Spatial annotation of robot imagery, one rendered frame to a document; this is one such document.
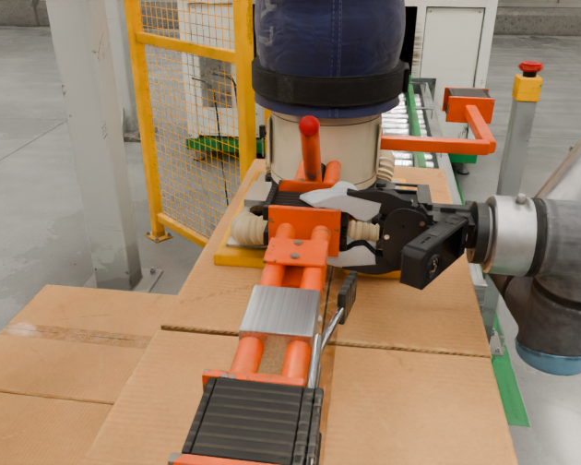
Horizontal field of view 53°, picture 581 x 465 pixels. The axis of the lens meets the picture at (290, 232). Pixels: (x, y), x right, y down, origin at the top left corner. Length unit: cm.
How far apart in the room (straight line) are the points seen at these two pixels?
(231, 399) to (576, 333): 46
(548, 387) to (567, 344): 148
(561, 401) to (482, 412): 156
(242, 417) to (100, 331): 108
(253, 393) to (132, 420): 24
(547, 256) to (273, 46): 43
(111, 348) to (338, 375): 82
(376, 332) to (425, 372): 8
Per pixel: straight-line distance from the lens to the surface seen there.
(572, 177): 82
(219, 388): 41
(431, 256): 59
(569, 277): 70
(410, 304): 78
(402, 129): 288
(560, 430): 209
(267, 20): 82
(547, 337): 75
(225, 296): 78
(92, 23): 223
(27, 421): 127
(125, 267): 253
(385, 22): 81
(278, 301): 51
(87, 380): 132
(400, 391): 64
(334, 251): 67
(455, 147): 96
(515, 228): 66
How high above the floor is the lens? 137
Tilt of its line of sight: 27 degrees down
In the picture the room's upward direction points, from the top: straight up
